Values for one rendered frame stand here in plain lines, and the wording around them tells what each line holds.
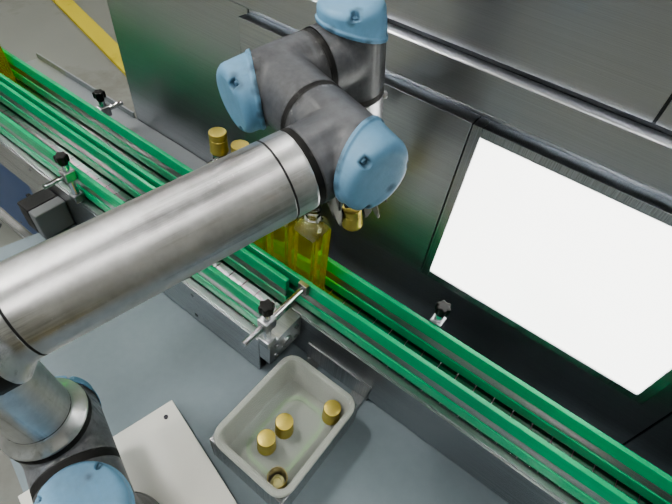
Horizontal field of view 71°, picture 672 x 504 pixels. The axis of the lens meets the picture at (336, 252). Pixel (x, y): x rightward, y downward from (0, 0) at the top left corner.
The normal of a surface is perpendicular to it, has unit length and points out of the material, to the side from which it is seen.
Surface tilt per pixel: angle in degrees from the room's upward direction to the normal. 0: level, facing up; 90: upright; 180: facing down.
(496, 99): 90
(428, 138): 90
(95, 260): 29
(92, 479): 8
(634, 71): 90
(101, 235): 12
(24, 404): 89
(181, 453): 0
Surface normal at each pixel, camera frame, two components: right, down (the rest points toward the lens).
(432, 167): -0.60, 0.56
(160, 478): 0.09, -0.66
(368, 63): 0.57, 0.65
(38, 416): 0.79, 0.50
